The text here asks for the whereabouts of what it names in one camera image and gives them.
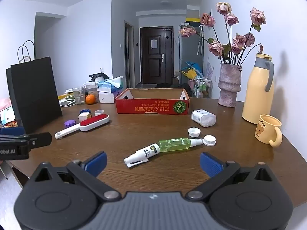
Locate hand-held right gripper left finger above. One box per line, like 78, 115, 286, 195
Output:
29, 151, 121, 201

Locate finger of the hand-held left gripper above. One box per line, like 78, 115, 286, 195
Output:
0, 127, 26, 140
23, 132, 52, 149

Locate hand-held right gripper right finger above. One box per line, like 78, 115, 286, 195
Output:
186, 152, 279, 200

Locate white ribbed cap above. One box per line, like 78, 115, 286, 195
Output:
188, 127, 201, 138
203, 135, 217, 147

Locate red and white lint brush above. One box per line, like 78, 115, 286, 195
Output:
55, 114, 110, 140

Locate white cotton bud box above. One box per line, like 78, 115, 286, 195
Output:
191, 109, 216, 127

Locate white spray bottle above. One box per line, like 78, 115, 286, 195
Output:
124, 143, 161, 168

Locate red cardboard box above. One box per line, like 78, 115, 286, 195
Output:
115, 88, 190, 116

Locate colourful snack packets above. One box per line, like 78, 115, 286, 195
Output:
0, 98, 16, 127

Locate green spray bottle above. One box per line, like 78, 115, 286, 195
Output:
158, 137, 204, 153

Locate black paper bag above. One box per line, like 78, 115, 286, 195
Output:
6, 40, 63, 135

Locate clear drinking glass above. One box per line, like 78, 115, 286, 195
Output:
72, 87, 86, 105

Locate yellow bear mug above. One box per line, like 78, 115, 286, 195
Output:
254, 114, 283, 148

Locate white rectangular box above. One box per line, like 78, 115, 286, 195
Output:
98, 91, 116, 104

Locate clear plastic food container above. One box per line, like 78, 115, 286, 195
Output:
85, 82, 100, 101

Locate metal rolling cart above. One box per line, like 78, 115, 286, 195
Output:
193, 76, 212, 99

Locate blue tissue pack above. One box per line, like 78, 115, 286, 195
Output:
97, 76, 124, 93

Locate pink textured vase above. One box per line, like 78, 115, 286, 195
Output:
217, 62, 242, 108

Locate yellow thermos jug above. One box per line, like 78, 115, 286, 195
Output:
241, 52, 274, 125

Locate black folded stand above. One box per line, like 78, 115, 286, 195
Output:
89, 72, 110, 82

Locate purple feather decoration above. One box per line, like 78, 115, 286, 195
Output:
206, 58, 215, 82

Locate blue and yellow bags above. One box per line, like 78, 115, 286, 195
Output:
181, 61, 201, 80

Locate grey refrigerator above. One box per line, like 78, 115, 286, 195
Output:
178, 25, 204, 94

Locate dark brown entrance door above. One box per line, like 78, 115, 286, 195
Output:
139, 26, 174, 85

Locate white folded umbrella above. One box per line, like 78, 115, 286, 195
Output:
197, 25, 204, 56

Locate bunch of dried pink roses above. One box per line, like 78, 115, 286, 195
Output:
179, 2, 267, 67

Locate white charger with cables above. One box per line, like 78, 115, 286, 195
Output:
59, 95, 77, 107

